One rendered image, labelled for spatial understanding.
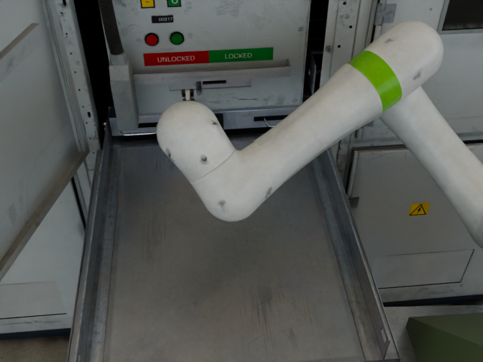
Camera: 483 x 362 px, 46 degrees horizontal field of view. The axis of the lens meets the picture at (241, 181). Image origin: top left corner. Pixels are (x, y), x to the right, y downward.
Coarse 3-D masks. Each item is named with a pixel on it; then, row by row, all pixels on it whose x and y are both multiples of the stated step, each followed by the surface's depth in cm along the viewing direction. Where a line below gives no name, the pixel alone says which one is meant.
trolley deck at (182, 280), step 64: (128, 192) 139; (192, 192) 139; (128, 256) 124; (192, 256) 124; (256, 256) 124; (320, 256) 124; (128, 320) 112; (192, 320) 112; (256, 320) 112; (320, 320) 112
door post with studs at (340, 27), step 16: (336, 0) 130; (352, 0) 130; (336, 16) 133; (352, 16) 133; (336, 32) 135; (352, 32) 136; (336, 48) 138; (336, 64) 141; (320, 80) 144; (336, 144) 159
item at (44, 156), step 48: (0, 0) 110; (0, 48) 112; (48, 48) 129; (0, 96) 115; (48, 96) 132; (0, 144) 117; (48, 144) 136; (0, 192) 120; (48, 192) 140; (0, 240) 123
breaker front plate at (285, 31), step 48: (192, 0) 131; (240, 0) 132; (288, 0) 133; (144, 48) 138; (192, 48) 139; (240, 48) 140; (288, 48) 142; (144, 96) 147; (240, 96) 150; (288, 96) 151
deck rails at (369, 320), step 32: (320, 160) 148; (96, 192) 129; (320, 192) 139; (96, 224) 125; (352, 224) 122; (96, 256) 123; (352, 256) 123; (96, 288) 118; (352, 288) 118; (96, 320) 112; (384, 320) 104; (96, 352) 107; (384, 352) 105
